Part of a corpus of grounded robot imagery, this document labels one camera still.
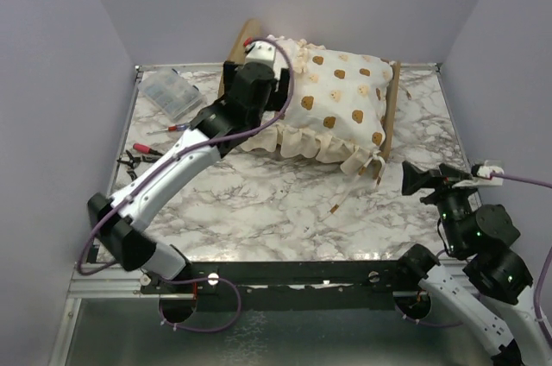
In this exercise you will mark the black front mounting rail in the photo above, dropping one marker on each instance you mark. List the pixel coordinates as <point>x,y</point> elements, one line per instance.
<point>290,286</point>

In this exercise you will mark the clear plastic screw box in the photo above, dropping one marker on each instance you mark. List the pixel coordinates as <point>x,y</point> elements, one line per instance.
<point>171,93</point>

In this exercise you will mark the red handled screwdriver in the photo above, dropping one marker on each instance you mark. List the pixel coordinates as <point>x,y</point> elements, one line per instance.
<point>146,150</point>

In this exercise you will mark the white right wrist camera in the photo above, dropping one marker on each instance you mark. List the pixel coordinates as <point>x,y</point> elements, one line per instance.
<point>485,174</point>

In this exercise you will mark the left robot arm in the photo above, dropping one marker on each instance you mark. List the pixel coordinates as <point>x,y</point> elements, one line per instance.
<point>119,221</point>

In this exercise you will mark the small bear print pillow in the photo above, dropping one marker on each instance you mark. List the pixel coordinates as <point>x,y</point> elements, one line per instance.
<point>299,54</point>

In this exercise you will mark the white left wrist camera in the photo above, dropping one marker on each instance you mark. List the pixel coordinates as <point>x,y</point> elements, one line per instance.
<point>261,51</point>

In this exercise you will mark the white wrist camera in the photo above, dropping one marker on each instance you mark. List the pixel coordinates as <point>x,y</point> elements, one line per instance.
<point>261,51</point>
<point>485,174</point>

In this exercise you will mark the large bear print cushion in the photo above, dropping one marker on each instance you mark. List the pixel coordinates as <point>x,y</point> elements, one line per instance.
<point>332,111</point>

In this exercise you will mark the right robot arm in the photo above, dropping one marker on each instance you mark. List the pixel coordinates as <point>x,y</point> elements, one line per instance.
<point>505,315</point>

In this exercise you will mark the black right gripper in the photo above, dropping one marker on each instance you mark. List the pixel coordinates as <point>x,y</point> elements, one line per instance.
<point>442,179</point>

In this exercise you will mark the blue handled screwdriver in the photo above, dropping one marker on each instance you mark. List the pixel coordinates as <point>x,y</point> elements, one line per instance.
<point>175,128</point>

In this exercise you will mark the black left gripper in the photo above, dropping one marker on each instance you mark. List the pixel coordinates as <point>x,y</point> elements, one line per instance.
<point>279,97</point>

